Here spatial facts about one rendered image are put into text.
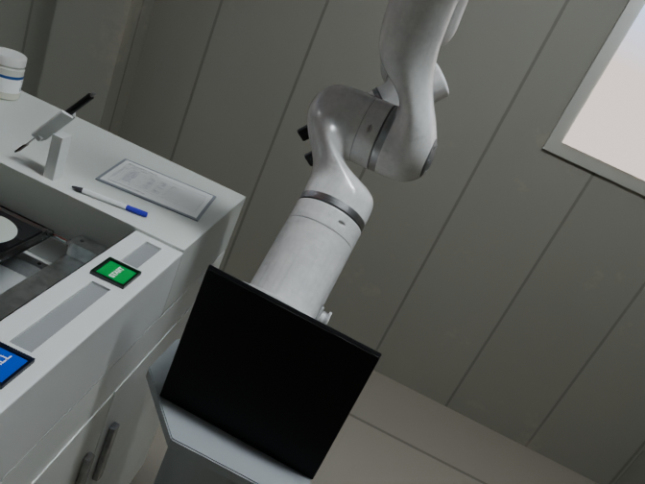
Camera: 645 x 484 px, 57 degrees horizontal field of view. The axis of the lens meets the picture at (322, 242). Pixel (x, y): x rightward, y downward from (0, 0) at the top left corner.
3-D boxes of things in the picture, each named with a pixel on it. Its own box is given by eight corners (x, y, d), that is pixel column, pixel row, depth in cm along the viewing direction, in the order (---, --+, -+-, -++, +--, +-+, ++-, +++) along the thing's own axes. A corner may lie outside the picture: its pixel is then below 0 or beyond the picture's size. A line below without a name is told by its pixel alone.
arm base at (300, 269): (322, 350, 102) (369, 259, 107) (337, 335, 84) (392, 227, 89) (226, 298, 103) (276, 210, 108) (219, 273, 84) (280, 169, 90)
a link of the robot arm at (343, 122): (363, 219, 92) (424, 102, 99) (259, 171, 95) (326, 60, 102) (359, 245, 103) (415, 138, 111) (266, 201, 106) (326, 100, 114)
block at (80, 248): (64, 254, 103) (68, 239, 102) (76, 247, 106) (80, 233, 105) (106, 274, 103) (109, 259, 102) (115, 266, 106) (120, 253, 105)
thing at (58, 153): (22, 168, 106) (36, 99, 101) (36, 163, 109) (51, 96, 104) (53, 182, 106) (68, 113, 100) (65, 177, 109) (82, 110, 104)
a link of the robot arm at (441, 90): (370, 77, 124) (384, 105, 118) (428, 46, 121) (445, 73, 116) (383, 104, 130) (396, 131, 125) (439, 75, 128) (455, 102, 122)
